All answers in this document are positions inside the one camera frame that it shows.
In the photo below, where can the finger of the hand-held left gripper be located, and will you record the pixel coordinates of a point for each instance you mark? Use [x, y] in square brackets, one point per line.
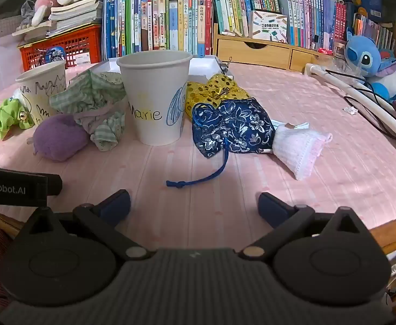
[54, 184]

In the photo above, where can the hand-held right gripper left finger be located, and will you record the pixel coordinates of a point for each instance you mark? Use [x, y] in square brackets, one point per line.
[115, 206]

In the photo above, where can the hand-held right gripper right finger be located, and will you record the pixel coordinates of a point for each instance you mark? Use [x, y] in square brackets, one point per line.
[274, 208]

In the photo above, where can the purple plush ball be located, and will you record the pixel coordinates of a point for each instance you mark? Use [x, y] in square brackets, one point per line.
[59, 138]

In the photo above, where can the green fabric toy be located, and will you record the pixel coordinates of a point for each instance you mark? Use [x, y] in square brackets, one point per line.
[6, 115]

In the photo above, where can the green checked cloth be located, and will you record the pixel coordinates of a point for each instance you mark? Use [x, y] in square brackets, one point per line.
[89, 91]

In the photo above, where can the gold sequin scrunchie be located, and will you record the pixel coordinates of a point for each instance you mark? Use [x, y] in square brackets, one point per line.
[211, 91]

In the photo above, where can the white shallow box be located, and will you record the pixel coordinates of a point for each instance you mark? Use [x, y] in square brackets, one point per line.
[204, 66]

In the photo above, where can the white paper cup black scribbles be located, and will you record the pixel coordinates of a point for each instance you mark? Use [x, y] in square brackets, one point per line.
[40, 88]

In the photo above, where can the white paper cup blue drawing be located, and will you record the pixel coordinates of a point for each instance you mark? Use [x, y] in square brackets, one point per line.
[154, 101]

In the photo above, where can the small white paper scrap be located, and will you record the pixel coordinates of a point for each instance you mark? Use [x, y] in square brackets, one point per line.
[350, 110]

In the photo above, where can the white storage bin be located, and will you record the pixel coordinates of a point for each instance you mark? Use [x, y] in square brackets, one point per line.
[1, 64]

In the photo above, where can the miniature black bicycle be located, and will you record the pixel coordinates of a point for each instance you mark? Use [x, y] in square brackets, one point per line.
[47, 57]

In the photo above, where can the red plastic crate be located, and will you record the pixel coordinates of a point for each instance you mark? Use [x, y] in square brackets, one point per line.
[79, 45]

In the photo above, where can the metal binder clip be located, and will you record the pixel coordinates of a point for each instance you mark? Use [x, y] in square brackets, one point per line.
[227, 64]

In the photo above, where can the clear plastic bag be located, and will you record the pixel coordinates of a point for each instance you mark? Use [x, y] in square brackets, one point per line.
[340, 67]

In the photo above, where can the wooden drawer organizer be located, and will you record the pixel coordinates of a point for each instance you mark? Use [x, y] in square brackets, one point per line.
[252, 52]

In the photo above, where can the grey plush toy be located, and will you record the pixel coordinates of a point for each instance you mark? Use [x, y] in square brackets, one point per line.
[27, 13]

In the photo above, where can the stack of flat books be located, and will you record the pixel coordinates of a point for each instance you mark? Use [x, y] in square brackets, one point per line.
[77, 10]

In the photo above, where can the blue alien plush toy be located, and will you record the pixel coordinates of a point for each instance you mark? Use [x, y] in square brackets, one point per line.
[370, 57]

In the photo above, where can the white printed cardboard box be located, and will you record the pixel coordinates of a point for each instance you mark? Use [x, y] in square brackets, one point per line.
[269, 25]

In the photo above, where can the row of tall picture books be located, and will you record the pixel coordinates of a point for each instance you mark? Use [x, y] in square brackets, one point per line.
[157, 23]

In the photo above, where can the row of blue-spined books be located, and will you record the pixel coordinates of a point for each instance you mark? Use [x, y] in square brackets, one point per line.
[309, 20]

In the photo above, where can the row of slim colourful books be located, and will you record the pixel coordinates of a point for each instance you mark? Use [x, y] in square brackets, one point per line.
[373, 32]

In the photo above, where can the row of green paperback books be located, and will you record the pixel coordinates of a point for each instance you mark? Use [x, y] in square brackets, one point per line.
[238, 3]

